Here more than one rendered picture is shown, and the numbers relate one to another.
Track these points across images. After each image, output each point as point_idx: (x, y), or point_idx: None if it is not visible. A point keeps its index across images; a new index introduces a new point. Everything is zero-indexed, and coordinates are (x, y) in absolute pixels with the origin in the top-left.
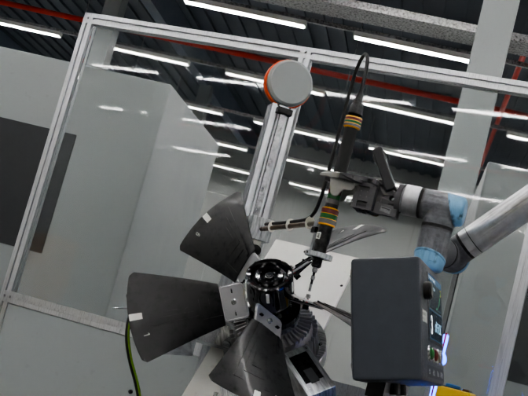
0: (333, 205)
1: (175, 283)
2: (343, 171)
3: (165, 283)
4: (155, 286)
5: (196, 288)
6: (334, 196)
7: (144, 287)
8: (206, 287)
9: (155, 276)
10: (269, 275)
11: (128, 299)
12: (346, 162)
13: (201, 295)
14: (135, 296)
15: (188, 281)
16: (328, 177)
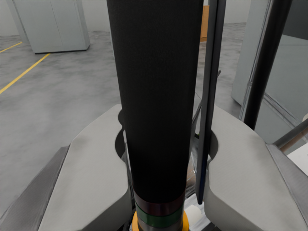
0: (140, 228)
1: (126, 165)
2: (130, 128)
3: (125, 161)
4: (124, 159)
5: (129, 179)
6: (135, 203)
7: (123, 156)
8: (131, 184)
9: (125, 152)
10: (129, 228)
11: (122, 159)
12: (128, 72)
13: (130, 187)
14: (122, 159)
15: (128, 169)
16: None
